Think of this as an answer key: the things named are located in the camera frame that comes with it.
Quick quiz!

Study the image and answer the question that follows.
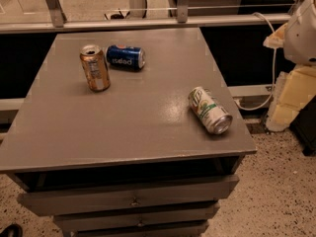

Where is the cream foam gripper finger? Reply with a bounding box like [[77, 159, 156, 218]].
[[264, 24, 287, 48]]

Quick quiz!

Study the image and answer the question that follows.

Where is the white green 7up can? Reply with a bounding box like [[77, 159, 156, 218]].
[[188, 86, 233, 134]]

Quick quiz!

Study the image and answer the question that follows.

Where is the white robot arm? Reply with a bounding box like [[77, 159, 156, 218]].
[[264, 0, 316, 66]]

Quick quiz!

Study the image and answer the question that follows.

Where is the blue pepsi can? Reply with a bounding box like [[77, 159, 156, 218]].
[[106, 44, 145, 70]]

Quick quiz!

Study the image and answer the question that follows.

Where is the orange gold soda can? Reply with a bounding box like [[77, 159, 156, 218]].
[[80, 44, 111, 92]]

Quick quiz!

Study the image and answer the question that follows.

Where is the grey drawer cabinet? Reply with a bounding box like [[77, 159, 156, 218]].
[[0, 27, 258, 237]]

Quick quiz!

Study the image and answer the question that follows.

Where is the middle grey drawer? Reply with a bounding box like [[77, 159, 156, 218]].
[[53, 201, 219, 231]]

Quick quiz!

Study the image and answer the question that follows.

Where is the grey drawer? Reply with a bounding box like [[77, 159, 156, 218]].
[[18, 175, 239, 216], [53, 201, 219, 231], [62, 220, 208, 237]]

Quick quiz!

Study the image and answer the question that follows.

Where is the bottom grey drawer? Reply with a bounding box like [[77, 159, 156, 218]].
[[62, 220, 208, 237]]

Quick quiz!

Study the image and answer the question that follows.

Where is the metal window railing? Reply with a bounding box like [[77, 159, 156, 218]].
[[0, 0, 304, 34]]

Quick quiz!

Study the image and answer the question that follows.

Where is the top grey drawer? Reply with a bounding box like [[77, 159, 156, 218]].
[[18, 175, 239, 216]]

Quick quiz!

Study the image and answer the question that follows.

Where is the black shoe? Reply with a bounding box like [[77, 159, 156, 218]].
[[0, 224, 23, 237]]

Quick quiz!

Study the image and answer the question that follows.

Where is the white cable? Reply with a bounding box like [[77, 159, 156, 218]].
[[235, 12, 278, 112]]

